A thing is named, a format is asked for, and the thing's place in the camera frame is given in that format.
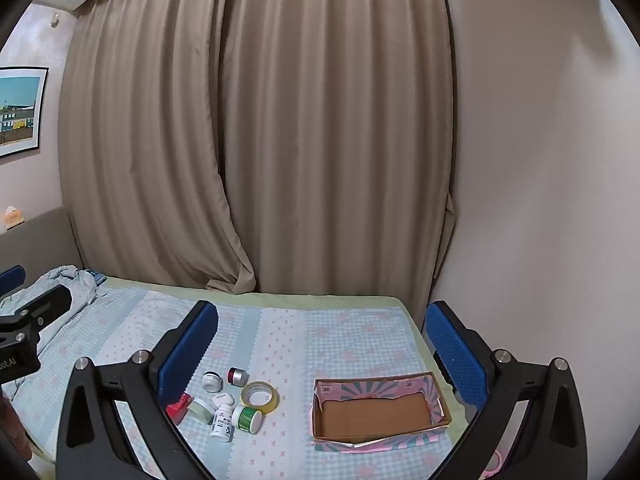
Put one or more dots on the tissue box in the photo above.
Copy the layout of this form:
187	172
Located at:
14	217

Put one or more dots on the beige curtain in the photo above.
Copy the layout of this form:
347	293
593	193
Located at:
300	135

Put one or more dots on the white jar black lid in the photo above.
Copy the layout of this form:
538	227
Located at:
212	382

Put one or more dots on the cardboard box with pink lining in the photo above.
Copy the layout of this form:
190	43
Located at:
370	415

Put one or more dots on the red box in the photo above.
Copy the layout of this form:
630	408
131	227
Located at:
179	407

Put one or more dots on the small white wall device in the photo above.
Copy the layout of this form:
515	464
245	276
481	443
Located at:
54	20

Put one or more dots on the green label jar white lid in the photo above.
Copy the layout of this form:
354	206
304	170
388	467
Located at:
245	417

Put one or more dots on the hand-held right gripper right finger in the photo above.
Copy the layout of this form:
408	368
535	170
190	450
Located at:
455	355

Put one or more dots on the white pill bottle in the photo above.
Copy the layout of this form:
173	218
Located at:
221	420

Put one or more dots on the yellow tape roll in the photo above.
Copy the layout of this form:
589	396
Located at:
272	405

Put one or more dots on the crumpled light blue blanket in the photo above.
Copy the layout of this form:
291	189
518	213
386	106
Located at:
75	280

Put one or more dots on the framed wall picture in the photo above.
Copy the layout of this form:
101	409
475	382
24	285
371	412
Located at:
20	110

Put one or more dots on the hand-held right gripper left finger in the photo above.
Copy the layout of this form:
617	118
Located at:
190	350

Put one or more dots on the pale green cream jar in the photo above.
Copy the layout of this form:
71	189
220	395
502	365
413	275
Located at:
200	410

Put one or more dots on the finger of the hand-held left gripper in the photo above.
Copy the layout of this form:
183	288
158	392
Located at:
12	280
47	302

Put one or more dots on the grey bed headboard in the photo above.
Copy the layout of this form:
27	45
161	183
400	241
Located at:
45	240

